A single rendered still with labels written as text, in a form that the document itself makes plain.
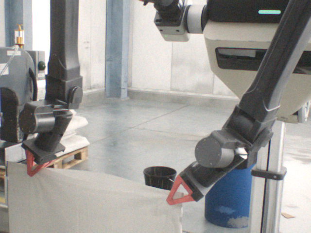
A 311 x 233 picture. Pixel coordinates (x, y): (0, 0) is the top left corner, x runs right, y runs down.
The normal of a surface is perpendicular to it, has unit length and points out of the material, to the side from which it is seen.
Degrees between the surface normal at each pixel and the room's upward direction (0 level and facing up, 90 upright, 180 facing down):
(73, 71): 101
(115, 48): 90
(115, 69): 90
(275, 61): 98
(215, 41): 130
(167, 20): 60
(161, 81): 90
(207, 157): 77
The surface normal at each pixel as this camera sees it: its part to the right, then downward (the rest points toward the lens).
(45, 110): 0.83, 0.30
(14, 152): 0.92, 0.11
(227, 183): -0.34, 0.21
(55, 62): -0.55, 0.29
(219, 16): -0.36, 0.74
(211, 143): -0.55, -0.11
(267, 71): -0.72, 0.23
